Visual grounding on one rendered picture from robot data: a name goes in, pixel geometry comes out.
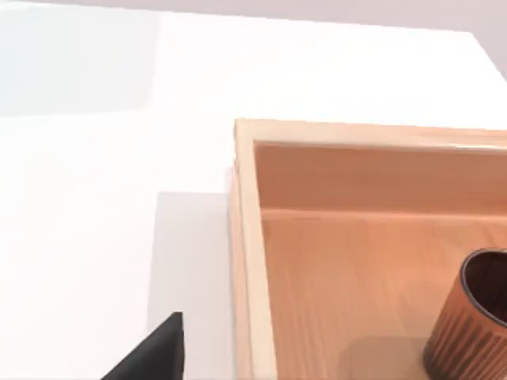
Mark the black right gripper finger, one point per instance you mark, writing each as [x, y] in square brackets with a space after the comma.
[162, 352]

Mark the shallow salmon-coloured box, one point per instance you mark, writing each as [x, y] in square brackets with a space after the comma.
[356, 253]

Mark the brown striped cup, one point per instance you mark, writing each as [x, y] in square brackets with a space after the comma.
[463, 336]

